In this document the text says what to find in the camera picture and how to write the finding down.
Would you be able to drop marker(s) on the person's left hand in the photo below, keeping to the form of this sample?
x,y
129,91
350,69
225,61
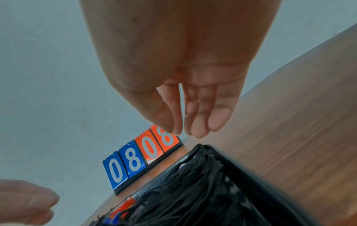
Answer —
x,y
25,200

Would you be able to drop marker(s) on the black plastic tray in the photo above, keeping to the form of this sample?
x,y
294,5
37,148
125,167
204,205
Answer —
x,y
267,187

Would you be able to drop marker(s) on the person's right hand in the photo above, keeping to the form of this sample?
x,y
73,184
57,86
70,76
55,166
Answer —
x,y
173,44

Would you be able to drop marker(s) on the blue and red flip scoreboard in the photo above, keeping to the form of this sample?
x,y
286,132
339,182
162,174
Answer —
x,y
139,159

